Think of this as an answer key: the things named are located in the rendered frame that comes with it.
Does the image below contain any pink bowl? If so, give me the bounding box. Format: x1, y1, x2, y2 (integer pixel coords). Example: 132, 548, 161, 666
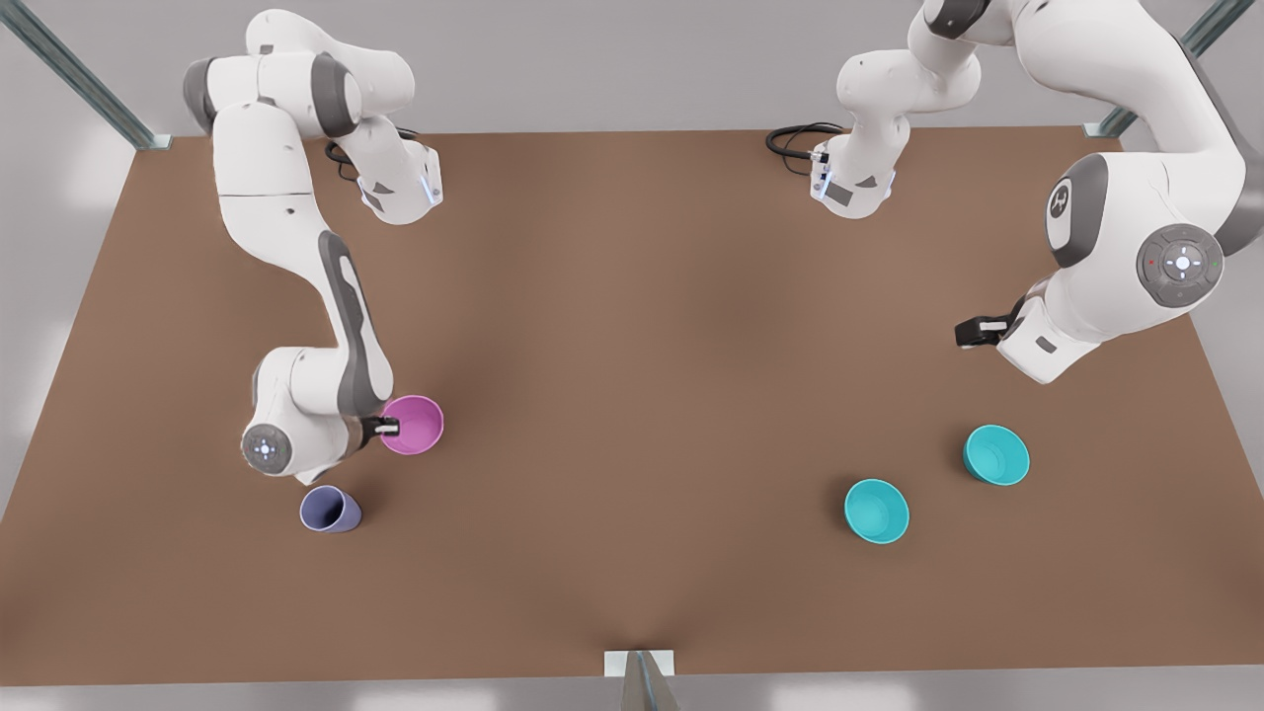
380, 395, 445, 456

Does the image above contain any teal bowl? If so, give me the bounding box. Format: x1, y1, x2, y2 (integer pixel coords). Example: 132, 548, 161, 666
963, 425, 1031, 487
844, 479, 910, 545

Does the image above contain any purple cup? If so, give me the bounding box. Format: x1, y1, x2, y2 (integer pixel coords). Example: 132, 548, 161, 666
299, 485, 363, 534

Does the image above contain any black cable loop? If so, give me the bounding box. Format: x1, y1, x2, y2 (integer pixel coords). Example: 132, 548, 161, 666
325, 127, 422, 185
765, 121, 846, 180

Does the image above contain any silver frame post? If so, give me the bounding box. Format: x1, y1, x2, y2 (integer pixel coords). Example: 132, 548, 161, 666
603, 649, 678, 711
1083, 0, 1256, 139
0, 0, 172, 151

